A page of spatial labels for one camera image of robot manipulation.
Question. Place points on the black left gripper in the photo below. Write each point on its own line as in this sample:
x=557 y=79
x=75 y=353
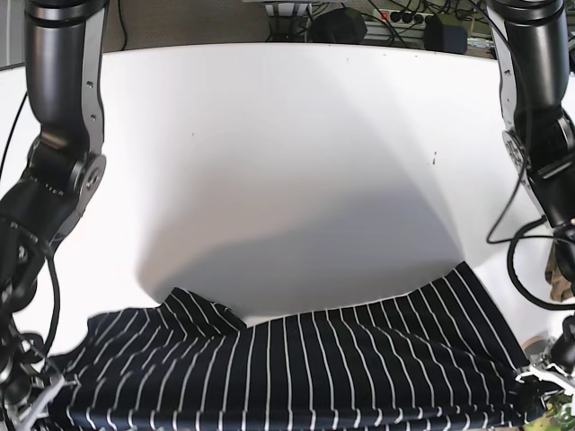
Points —
x=555 y=368

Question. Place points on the navy white striped T-shirt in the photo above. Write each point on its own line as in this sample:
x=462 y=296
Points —
x=439 y=358

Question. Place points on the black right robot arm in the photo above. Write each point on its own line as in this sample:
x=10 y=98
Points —
x=65 y=165

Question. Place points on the potted green plant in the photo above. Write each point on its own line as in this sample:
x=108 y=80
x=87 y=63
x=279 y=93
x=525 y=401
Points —
x=559 y=413

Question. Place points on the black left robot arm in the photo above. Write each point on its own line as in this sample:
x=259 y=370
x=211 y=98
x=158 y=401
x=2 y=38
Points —
x=532 y=48

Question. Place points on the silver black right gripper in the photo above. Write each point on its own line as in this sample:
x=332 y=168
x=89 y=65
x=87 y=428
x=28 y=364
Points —
x=25 y=392

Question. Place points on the camouflage T-shirt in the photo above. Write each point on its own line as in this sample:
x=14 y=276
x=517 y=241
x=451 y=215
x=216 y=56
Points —
x=561 y=288

